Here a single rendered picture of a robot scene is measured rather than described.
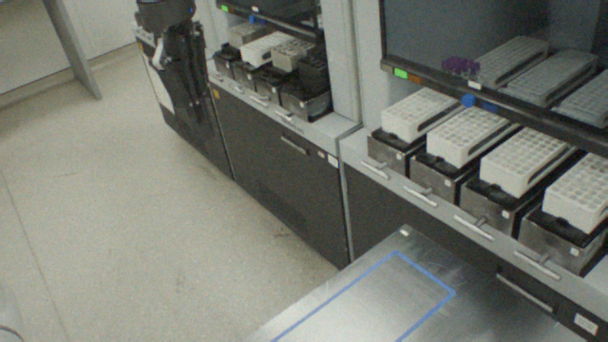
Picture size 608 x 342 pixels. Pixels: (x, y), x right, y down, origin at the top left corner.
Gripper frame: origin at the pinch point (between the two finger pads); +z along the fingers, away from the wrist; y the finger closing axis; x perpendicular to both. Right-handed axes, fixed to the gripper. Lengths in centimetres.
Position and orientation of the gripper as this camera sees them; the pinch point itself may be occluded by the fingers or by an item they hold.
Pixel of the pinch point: (199, 120)
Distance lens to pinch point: 80.4
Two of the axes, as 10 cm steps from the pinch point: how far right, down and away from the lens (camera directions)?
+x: 9.5, 0.6, -3.0
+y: -2.8, 6.1, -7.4
